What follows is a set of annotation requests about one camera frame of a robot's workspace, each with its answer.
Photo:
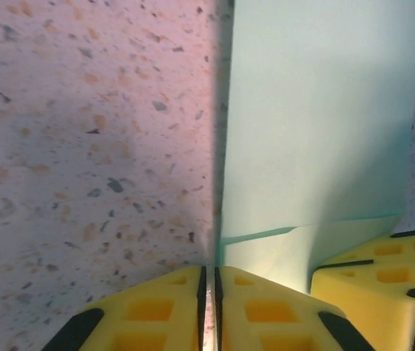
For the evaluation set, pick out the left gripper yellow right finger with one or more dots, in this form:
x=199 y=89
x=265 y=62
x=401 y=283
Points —
x=265 y=318

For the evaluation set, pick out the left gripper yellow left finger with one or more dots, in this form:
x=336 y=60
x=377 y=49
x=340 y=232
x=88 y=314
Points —
x=148 y=314

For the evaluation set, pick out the light green paper sheet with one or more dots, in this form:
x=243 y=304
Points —
x=302 y=109

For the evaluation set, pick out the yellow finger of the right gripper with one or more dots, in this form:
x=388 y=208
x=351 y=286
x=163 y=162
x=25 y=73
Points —
x=375 y=292

